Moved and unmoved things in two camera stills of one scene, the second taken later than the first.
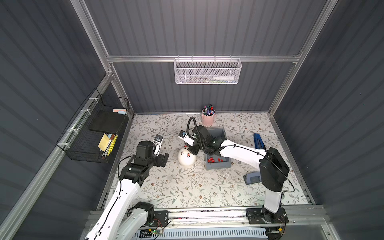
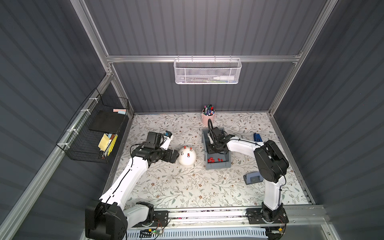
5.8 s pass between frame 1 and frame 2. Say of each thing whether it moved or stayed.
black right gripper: moved
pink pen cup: stayed
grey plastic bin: stayed
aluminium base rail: stayed
